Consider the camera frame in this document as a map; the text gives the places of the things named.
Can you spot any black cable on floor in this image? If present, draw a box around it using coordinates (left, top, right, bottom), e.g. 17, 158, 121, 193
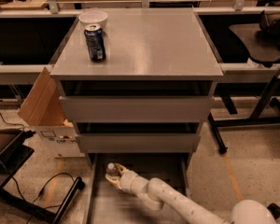
0, 98, 76, 224

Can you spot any top grey drawer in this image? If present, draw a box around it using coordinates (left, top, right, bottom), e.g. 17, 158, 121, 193
60, 80, 213, 122

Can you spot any blue soda can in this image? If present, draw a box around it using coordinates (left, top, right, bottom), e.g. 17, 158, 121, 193
84, 23, 106, 62

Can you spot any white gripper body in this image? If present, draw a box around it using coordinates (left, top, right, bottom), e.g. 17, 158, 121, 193
119, 171, 147, 194

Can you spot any open bottom grey drawer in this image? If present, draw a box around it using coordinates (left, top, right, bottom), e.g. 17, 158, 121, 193
83, 153, 189, 224

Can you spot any clear plastic water bottle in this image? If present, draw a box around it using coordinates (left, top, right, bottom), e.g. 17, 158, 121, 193
106, 162, 121, 178

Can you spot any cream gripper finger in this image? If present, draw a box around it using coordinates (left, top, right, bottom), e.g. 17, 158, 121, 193
105, 175, 121, 189
115, 163, 129, 175

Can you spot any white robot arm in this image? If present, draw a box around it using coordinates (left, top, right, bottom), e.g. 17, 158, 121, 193
105, 163, 277, 224

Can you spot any cardboard box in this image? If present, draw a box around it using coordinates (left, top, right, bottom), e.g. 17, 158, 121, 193
18, 68, 84, 158

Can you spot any black table stand left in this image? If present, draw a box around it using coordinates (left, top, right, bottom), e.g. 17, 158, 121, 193
0, 134, 91, 224

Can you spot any middle grey drawer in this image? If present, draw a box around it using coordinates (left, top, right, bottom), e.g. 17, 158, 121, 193
77, 123, 200, 153

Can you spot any grey drawer cabinet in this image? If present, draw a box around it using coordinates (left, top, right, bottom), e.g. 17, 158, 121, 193
49, 7, 224, 170

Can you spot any black office chair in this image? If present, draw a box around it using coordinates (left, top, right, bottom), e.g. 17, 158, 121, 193
229, 10, 280, 67

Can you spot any black table leg right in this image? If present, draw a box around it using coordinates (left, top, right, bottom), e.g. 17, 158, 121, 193
208, 77, 280, 154

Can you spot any white bowl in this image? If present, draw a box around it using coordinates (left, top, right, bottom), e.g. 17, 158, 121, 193
78, 9, 108, 29

